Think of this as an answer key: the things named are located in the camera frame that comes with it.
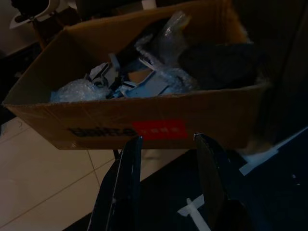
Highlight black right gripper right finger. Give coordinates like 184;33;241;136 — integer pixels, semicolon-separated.
193;132;253;231

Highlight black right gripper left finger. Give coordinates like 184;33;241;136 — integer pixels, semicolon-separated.
89;135;143;231

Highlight white tape cross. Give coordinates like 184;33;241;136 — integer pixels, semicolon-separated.
177;194;205;218

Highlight white tape strip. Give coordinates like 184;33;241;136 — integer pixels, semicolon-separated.
238;125;308;177

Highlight brown cardboard box red label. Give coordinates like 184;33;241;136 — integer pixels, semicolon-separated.
1;0;272;154

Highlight clear bubble wrap bundle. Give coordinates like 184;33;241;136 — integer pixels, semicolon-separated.
51;78;110;103

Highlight dark grey textured fabric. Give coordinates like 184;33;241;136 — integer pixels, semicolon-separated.
179;42;264;90

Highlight clear crumpled plastic wrap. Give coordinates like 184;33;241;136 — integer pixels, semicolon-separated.
134;11;193;73

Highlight white shell chair wooden legs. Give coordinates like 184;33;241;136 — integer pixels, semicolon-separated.
9;0;60;50

